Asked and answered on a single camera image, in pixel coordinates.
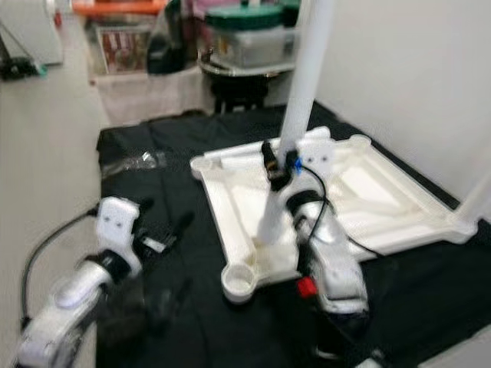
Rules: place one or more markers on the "crinkled clear tape strip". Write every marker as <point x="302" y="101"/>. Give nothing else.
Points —
<point x="134" y="164"/>

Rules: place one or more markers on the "black round wok stand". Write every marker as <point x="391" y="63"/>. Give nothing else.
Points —
<point x="242" y="90"/>

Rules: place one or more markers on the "clear plastic container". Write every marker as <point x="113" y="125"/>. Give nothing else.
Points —
<point x="252" y="47"/>

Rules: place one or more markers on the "black table cloth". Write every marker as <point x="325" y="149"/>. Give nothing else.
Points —
<point x="430" y="307"/>

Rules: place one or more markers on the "green pot with lid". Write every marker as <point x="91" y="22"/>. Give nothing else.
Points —
<point x="244" y="17"/>

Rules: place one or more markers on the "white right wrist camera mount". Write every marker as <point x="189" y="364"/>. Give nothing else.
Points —
<point x="314" y="153"/>

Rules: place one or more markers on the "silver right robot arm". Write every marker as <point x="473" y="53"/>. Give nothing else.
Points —
<point x="334" y="268"/>

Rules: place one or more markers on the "bench with white lace cloth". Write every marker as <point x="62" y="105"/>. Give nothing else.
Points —
<point x="149" y="100"/>

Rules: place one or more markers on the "black plastic bag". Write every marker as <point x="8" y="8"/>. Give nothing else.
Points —
<point x="166" y="46"/>

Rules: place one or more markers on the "white cabinet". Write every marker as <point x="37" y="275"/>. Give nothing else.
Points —
<point x="31" y="31"/>

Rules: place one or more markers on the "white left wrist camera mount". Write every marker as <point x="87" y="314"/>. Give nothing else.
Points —
<point x="119" y="226"/>

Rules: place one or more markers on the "white plastic table top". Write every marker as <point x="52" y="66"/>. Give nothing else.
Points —
<point x="391" y="199"/>

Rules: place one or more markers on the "black floor mop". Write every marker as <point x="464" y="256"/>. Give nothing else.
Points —
<point x="19" y="70"/>

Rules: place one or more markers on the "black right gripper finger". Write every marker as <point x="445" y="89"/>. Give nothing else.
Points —
<point x="271" y="162"/>

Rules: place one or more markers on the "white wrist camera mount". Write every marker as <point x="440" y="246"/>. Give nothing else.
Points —
<point x="314" y="153"/>
<point x="119" y="226"/>

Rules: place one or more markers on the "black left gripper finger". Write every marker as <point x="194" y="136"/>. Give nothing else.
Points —
<point x="185" y="224"/>
<point x="146" y="204"/>

